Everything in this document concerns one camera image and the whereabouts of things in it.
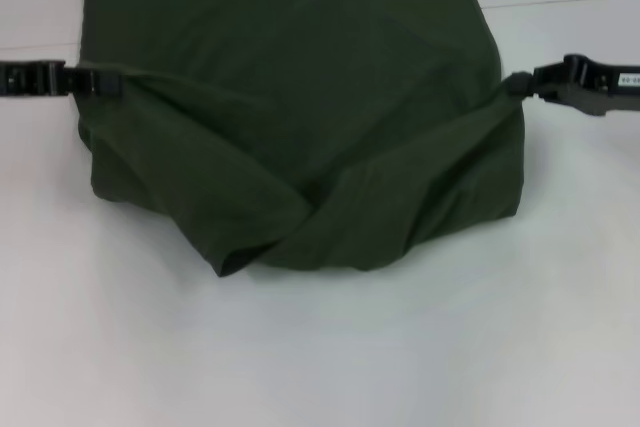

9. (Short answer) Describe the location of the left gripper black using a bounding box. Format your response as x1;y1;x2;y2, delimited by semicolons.
0;58;124;98

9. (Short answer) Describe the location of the dark green FREE! t-shirt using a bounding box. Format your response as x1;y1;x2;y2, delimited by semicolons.
76;0;527;279

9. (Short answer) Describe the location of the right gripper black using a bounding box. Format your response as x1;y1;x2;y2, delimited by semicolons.
503;52;640;119

